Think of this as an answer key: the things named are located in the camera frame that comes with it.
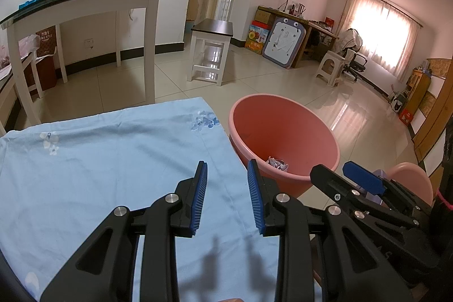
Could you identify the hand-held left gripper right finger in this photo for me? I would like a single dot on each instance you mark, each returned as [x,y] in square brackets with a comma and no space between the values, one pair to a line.
[254,199]

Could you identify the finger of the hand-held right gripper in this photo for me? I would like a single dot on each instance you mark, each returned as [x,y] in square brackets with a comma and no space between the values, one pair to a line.
[364,178]
[339,190]

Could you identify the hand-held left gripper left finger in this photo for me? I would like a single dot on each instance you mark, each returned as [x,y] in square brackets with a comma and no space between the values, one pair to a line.
[199,199]

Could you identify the pink plastic basin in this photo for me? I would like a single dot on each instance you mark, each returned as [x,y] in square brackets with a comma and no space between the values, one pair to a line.
[283,132]

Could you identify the black cat print box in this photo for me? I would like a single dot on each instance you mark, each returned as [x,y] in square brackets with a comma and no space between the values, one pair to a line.
[399,102]

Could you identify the light blue floral tablecloth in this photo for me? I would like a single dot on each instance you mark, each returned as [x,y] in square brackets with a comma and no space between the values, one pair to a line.
[106,174]

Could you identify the wooden cabinet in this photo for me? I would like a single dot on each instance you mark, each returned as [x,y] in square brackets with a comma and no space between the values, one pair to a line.
[419,89]

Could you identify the wooden bed board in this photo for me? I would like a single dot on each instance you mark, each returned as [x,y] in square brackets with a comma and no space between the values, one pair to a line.
[439,104]

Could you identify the white plastic stool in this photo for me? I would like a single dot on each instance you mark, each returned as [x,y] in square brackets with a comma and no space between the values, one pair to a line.
[331,58]

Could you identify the office chair with clothes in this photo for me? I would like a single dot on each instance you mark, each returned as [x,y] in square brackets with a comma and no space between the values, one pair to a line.
[348,40]

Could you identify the white sheer curtain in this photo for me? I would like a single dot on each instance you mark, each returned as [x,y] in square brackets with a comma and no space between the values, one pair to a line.
[382,33]

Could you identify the wooden desk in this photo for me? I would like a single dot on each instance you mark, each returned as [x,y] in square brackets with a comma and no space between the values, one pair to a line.
[318,30]

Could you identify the cartoon face whiteboard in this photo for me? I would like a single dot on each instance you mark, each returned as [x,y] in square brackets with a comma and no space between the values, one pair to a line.
[283,43]

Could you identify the small red box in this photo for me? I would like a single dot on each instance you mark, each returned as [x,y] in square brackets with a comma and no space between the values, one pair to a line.
[329,22]

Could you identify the fruit print cardboard box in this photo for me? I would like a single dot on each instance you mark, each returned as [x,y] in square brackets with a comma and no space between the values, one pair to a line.
[256,38]

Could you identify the white stool with black top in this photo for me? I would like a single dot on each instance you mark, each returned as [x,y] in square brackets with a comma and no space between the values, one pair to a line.
[212,26]

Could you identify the brown cardboard box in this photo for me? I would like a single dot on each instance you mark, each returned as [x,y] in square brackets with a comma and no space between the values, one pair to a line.
[263,18]

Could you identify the white bench with black top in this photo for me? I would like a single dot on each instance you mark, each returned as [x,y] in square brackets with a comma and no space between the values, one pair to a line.
[31,75]

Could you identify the white table with glass top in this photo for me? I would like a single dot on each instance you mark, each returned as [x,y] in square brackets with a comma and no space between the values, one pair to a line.
[88,4]

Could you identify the translucent plastic bag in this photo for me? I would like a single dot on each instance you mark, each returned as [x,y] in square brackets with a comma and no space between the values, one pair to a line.
[28,44]

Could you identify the blue plastic tray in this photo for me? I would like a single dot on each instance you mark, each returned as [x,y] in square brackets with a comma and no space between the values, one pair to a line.
[32,2]

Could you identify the wall socket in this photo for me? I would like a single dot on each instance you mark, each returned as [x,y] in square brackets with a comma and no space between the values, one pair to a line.
[89,43]

